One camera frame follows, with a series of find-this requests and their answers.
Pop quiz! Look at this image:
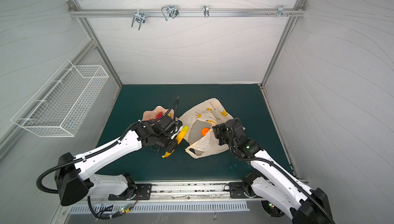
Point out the yellow banana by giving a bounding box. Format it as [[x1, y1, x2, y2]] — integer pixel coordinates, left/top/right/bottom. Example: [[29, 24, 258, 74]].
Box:
[[162, 126, 188, 158]]

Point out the orange fruit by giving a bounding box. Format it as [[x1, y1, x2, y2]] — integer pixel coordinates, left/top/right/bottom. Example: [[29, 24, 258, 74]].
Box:
[[201, 128, 210, 136]]

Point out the banana print plastic bag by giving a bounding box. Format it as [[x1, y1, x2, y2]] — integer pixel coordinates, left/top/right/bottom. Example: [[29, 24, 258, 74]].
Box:
[[179, 98, 233, 159]]

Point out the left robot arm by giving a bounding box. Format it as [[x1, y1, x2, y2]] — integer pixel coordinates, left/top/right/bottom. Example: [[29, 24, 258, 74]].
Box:
[[55, 119, 183, 206]]

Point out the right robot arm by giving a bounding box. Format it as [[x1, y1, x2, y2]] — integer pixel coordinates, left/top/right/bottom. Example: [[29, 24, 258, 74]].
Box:
[[212, 118, 334, 224]]

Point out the red apple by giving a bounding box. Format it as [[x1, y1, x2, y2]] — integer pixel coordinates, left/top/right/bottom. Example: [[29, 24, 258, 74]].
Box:
[[156, 112, 164, 119]]

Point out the green table mat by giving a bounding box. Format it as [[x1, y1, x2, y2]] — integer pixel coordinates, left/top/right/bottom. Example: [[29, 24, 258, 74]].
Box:
[[98, 84, 291, 181]]

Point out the white vent strip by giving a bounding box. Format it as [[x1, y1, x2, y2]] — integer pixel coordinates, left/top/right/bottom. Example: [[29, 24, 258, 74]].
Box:
[[68, 201, 250, 214]]

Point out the metal U-bolt clamp left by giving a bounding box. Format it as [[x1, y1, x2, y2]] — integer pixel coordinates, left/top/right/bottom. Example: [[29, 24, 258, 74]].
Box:
[[131, 11, 146, 30]]

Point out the metal u-bolt clamp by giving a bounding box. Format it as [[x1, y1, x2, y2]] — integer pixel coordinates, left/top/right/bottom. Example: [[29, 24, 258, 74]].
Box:
[[131, 11, 146, 30], [161, 5, 179, 21]]

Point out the metal U-bolt clamp middle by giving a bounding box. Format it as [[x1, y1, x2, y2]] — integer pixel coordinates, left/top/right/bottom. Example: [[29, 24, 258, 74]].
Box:
[[161, 5, 179, 21]]

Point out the metal hook clamp right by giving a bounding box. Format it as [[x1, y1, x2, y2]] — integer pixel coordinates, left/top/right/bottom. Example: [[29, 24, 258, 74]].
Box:
[[267, 5, 294, 18]]

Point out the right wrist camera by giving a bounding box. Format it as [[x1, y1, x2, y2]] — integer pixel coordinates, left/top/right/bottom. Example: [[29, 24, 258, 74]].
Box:
[[229, 118, 245, 142]]

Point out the left black corrugated cable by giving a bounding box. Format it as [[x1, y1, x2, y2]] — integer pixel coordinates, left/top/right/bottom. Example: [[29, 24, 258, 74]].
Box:
[[36, 120, 142, 194]]

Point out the black corrugated cable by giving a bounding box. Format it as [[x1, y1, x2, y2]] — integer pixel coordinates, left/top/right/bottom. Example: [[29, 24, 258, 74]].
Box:
[[36, 120, 142, 194], [229, 137, 336, 224]]

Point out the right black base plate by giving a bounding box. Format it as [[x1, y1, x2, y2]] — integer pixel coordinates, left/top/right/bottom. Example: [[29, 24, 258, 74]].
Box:
[[227, 182, 256, 199]]

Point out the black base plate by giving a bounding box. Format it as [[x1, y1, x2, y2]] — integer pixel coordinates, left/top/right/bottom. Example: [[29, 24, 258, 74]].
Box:
[[227, 182, 256, 199], [108, 184, 152, 201]]

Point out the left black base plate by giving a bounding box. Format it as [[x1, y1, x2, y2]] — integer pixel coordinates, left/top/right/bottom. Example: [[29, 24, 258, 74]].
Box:
[[108, 184, 152, 201]]

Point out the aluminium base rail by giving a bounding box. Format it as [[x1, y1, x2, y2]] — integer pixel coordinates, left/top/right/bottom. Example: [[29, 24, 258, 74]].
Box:
[[61, 179, 315, 205]]

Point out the right black corrugated cable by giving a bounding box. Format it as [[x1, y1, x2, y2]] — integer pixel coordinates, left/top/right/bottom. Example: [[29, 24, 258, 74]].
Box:
[[229, 137, 336, 224]]

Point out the white wire basket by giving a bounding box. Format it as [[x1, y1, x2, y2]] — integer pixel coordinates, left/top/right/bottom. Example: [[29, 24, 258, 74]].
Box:
[[11, 60, 109, 137]]

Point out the small metal bracket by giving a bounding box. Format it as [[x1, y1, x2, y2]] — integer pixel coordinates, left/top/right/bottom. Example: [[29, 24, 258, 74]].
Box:
[[203, 5, 209, 18]]

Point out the aluminium cross rail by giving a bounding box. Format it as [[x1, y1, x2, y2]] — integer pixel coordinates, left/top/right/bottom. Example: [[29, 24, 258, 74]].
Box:
[[69, 7, 306, 18]]

